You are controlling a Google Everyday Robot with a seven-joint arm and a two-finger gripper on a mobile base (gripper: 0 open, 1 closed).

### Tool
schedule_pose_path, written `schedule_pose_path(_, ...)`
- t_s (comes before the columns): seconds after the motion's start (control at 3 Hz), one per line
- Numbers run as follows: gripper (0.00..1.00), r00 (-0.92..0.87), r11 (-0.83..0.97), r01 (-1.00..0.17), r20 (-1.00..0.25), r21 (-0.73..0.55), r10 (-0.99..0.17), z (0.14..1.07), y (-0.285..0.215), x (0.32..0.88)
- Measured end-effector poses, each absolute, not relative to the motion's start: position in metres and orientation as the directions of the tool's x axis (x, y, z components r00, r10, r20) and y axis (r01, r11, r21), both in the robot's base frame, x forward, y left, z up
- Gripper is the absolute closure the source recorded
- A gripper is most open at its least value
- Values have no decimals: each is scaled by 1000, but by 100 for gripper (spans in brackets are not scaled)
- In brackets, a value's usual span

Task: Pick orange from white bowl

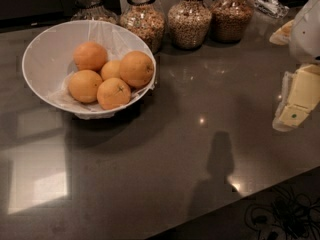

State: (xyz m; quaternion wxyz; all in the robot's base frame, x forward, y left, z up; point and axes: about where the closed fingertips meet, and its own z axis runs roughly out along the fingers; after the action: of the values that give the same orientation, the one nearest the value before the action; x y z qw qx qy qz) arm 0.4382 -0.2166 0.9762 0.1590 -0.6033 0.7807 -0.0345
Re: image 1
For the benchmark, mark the leftmost glass jar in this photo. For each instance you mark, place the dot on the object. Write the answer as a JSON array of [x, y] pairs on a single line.
[[93, 10]]

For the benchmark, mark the front middle orange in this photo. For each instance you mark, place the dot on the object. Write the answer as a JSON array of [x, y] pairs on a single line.
[[113, 93]]

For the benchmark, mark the front left orange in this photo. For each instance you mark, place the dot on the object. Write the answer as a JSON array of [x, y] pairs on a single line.
[[83, 86]]

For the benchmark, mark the glass grain jar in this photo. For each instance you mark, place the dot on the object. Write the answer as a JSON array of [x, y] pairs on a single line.
[[230, 19], [189, 22]]

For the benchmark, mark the white bowl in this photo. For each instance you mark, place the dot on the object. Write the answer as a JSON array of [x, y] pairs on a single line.
[[35, 67]]

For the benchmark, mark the white paper bowl liner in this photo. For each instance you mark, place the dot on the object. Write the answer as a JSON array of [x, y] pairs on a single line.
[[62, 41]]

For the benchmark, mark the small middle orange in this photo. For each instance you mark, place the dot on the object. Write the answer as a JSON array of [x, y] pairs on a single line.
[[110, 70]]

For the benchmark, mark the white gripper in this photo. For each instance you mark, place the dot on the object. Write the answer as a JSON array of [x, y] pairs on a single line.
[[306, 34]]

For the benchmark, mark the back left orange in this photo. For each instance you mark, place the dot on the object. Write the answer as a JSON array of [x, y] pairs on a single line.
[[90, 56]]

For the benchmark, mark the clear plastic bag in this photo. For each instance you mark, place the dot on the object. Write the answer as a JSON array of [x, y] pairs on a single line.
[[268, 2]]

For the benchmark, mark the right large orange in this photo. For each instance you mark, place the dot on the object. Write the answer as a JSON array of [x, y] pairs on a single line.
[[136, 69]]

